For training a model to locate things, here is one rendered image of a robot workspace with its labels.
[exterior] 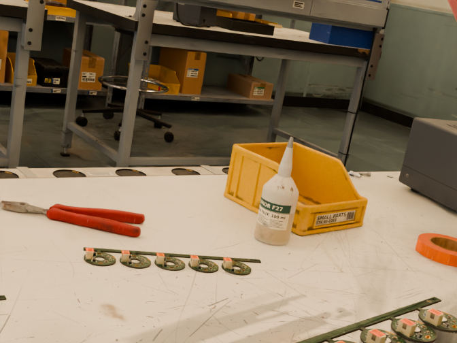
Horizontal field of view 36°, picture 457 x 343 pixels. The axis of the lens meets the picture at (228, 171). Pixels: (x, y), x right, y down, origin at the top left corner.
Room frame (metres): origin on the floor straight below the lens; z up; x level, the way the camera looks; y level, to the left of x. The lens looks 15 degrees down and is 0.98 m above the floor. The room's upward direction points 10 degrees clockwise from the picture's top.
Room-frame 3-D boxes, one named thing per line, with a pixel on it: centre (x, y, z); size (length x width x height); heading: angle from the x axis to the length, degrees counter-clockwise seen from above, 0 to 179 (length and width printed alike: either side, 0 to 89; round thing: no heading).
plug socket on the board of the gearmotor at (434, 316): (0.37, -0.13, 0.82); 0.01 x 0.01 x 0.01; 45
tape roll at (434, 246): (0.68, -0.23, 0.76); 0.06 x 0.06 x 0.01
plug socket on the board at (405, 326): (0.35, -0.11, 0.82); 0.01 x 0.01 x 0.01; 45
